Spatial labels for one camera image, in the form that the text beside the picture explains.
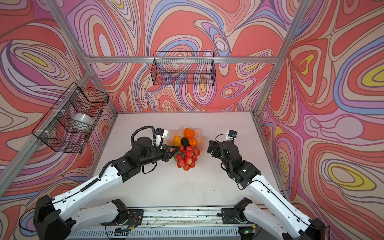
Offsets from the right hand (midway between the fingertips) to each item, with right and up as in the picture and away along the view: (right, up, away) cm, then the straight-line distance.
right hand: (217, 146), depth 76 cm
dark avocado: (-18, 0, +20) cm, 27 cm away
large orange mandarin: (-15, +6, +21) cm, 26 cm away
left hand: (-18, 0, -6) cm, 19 cm away
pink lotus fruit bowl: (-7, +1, +22) cm, 23 cm away
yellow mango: (-23, +1, +20) cm, 30 cm away
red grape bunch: (-16, -4, -5) cm, 17 cm away
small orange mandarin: (-13, 0, +21) cm, 25 cm away
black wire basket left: (-71, +12, -7) cm, 72 cm away
